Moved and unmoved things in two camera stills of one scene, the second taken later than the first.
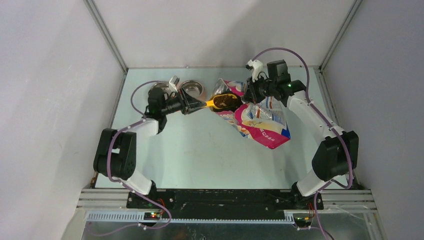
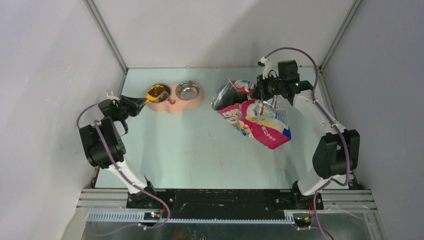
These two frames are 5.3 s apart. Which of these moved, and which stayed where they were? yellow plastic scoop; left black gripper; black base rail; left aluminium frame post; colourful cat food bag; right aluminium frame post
Moved: yellow plastic scoop; left black gripper
Stayed: colourful cat food bag; left aluminium frame post; black base rail; right aluminium frame post
